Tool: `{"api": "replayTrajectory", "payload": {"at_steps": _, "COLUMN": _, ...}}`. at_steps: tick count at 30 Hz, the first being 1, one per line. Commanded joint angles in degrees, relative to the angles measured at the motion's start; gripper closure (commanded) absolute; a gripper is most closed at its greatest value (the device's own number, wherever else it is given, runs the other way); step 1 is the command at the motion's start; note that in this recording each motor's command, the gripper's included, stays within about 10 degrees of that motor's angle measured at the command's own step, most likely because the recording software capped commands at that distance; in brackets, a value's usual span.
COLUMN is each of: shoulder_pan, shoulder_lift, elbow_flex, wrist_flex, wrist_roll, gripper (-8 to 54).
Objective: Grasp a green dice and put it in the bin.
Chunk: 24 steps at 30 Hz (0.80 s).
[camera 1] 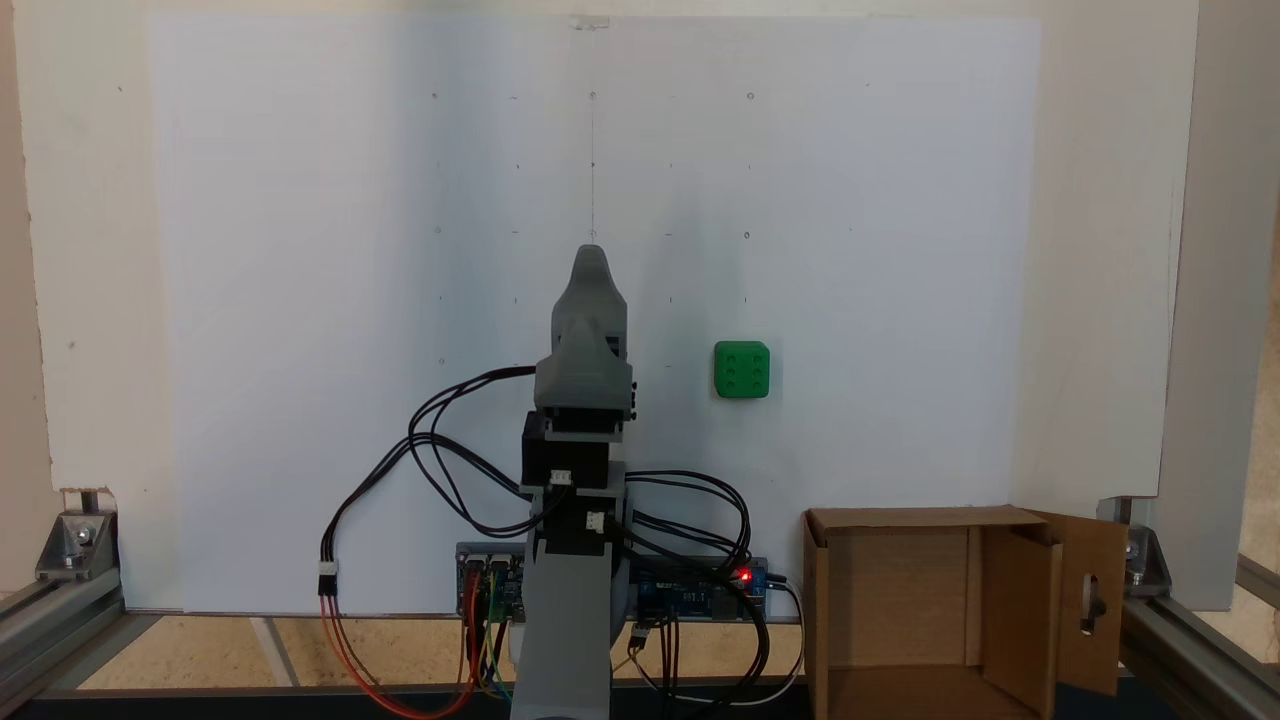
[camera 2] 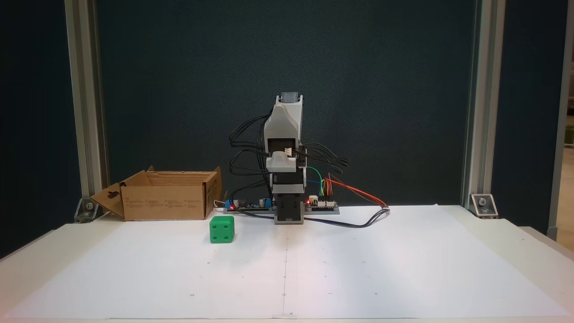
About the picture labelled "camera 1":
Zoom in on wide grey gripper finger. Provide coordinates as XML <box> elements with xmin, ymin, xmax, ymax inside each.
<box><xmin>552</xmin><ymin>244</ymin><xmax>629</xmax><ymax>359</ymax></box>

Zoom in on green die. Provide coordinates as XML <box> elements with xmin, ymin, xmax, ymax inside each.
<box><xmin>714</xmin><ymin>341</ymin><xmax>771</xmax><ymax>400</ymax></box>

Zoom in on small circuit board with jumpers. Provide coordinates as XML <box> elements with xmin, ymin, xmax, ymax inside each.
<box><xmin>456</xmin><ymin>542</ymin><xmax>527</xmax><ymax>622</ymax></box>

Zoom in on blue circuit board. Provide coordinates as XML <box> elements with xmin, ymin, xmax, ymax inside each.
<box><xmin>630</xmin><ymin>556</ymin><xmax>771</xmax><ymax>622</ymax></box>

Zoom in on white paper sheet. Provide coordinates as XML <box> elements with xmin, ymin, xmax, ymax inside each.
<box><xmin>148</xmin><ymin>15</ymin><xmax>1041</xmax><ymax>614</ymax></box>

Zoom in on brown cardboard box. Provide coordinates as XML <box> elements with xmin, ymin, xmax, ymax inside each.
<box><xmin>803</xmin><ymin>505</ymin><xmax>1129</xmax><ymax>720</ymax></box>

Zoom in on black motor cable loop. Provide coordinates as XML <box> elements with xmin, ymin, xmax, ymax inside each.
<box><xmin>408</xmin><ymin>366</ymin><xmax>546</xmax><ymax>536</ymax></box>

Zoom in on coloured jumper wires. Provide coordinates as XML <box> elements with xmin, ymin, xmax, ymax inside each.
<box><xmin>460</xmin><ymin>570</ymin><xmax>521</xmax><ymax>701</ymax></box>

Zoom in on black cable with white connector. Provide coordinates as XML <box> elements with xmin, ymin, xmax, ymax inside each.
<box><xmin>318</xmin><ymin>430</ymin><xmax>533</xmax><ymax>601</ymax></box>

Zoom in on black and white power cable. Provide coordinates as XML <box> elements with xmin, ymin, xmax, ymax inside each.
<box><xmin>625</xmin><ymin>575</ymin><xmax>807</xmax><ymax>707</ymax></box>

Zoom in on orange and red wires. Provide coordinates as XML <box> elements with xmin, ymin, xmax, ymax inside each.
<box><xmin>320</xmin><ymin>592</ymin><xmax>483</xmax><ymax>720</ymax></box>

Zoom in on metal corner bracket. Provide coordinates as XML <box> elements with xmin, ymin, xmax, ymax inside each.
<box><xmin>36</xmin><ymin>510</ymin><xmax>119</xmax><ymax>583</ymax></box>
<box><xmin>1125</xmin><ymin>525</ymin><xmax>1173</xmax><ymax>598</ymax></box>

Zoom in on aluminium frame post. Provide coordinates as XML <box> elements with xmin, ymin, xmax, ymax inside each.
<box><xmin>0</xmin><ymin>0</ymin><xmax>55</xmax><ymax>593</ymax></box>
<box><xmin>1150</xmin><ymin>0</ymin><xmax>1280</xmax><ymax>613</ymax></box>

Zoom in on aluminium frame rail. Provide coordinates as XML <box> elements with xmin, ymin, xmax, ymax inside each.
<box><xmin>1120</xmin><ymin>592</ymin><xmax>1280</xmax><ymax>720</ymax></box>
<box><xmin>0</xmin><ymin>568</ymin><xmax>127</xmax><ymax>707</ymax></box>
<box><xmin>1235</xmin><ymin>553</ymin><xmax>1280</xmax><ymax>609</ymax></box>

